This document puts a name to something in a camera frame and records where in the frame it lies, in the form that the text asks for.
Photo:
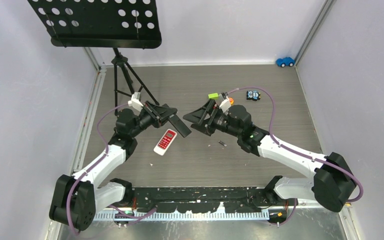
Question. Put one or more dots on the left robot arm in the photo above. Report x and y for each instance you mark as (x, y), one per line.
(78, 197)

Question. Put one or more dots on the black remote control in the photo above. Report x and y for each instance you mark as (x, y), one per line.
(179, 125)

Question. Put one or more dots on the black tripod music stand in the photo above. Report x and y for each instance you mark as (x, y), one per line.
(114, 24)

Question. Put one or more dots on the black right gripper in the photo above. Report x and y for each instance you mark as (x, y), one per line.
(199, 116)

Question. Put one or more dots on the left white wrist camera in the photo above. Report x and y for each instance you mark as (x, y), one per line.
(135, 101)

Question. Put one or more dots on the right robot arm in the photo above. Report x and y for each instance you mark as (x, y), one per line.
(327, 179)

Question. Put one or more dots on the blue toy car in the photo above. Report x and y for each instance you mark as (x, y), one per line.
(285, 62)

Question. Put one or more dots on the lime green block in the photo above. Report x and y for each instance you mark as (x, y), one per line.
(213, 96)

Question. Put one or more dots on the red and white remote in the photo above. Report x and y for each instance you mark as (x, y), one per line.
(165, 142)

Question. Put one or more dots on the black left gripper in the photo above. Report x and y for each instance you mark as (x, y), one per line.
(157, 113)

